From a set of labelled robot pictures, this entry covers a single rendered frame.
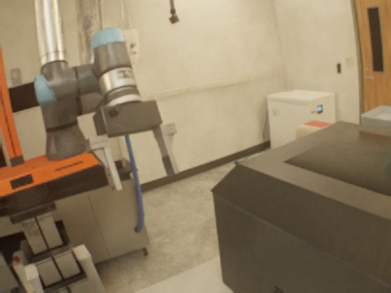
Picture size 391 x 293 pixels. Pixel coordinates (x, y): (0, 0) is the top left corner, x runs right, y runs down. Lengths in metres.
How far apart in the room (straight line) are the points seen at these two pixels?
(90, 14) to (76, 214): 1.37
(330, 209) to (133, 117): 0.38
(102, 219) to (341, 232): 1.75
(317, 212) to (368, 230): 0.08
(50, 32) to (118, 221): 1.52
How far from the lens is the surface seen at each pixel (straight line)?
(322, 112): 3.56
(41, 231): 0.96
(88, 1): 0.87
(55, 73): 0.68
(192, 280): 0.69
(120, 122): 0.54
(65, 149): 0.87
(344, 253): 0.36
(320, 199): 0.38
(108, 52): 0.59
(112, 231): 2.03
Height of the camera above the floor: 1.38
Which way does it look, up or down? 15 degrees down
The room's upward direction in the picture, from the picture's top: 8 degrees counter-clockwise
